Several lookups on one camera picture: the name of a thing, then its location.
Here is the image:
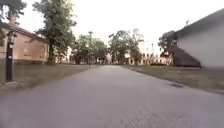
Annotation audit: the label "lamp post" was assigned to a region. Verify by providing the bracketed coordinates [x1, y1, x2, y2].
[87, 31, 94, 68]

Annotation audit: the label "tan brick building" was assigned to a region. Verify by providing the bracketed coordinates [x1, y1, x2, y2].
[0, 14, 50, 65]

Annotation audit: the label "grey asphalt path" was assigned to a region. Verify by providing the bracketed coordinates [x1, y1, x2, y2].
[0, 64, 224, 128]

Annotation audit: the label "dark tree beside grey building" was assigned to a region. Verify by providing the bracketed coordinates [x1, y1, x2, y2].
[157, 30, 178, 58]

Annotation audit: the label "grey building with dark roof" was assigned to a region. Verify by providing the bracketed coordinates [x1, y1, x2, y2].
[170, 8, 224, 69]

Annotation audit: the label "group of distant trees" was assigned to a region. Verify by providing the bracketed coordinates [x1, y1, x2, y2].
[70, 28, 145, 66]

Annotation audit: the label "tall green tree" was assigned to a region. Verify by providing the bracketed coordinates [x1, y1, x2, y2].
[32, 0, 78, 65]

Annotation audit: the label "distant red brick building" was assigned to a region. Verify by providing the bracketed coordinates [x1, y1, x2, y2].
[124, 51, 174, 66]

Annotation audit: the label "grass verge with black post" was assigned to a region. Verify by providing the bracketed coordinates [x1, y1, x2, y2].
[0, 63, 98, 96]

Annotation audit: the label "grass verge beside grey building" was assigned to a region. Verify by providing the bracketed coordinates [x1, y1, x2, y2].
[121, 64, 224, 95]

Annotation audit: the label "black post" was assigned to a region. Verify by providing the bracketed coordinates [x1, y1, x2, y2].
[4, 30, 18, 83]

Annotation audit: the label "dark drain cover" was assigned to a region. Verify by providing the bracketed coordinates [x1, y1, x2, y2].
[169, 82, 185, 89]

